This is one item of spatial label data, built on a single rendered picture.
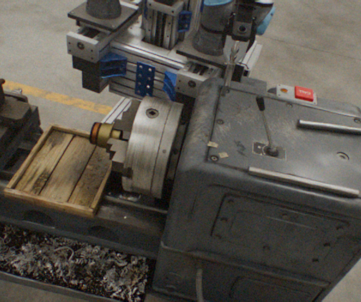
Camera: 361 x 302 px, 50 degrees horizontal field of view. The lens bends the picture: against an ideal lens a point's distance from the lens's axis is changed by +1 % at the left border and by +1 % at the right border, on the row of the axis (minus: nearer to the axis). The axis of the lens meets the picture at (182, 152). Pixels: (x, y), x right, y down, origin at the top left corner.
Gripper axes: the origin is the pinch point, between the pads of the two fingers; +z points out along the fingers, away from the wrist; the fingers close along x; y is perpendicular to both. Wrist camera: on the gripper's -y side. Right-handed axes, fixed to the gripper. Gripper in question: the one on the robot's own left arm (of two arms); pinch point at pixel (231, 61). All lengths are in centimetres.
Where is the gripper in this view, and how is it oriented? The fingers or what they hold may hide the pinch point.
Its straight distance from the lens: 117.1
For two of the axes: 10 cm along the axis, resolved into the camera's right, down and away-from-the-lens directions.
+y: 1.6, -6.8, 7.2
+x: -9.8, -2.1, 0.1
